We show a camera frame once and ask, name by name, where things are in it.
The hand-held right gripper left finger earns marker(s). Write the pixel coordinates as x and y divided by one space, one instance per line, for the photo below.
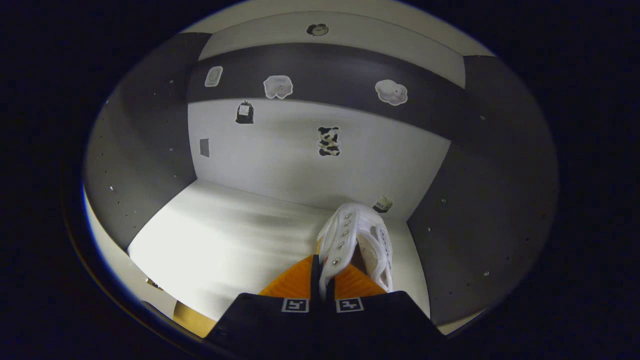
315 285

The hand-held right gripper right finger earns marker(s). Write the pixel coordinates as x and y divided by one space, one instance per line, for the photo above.
380 325

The white canvas shoe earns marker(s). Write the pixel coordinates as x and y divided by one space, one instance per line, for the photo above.
350 225

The white shoe cabinet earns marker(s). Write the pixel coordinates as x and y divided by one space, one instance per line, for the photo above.
300 165

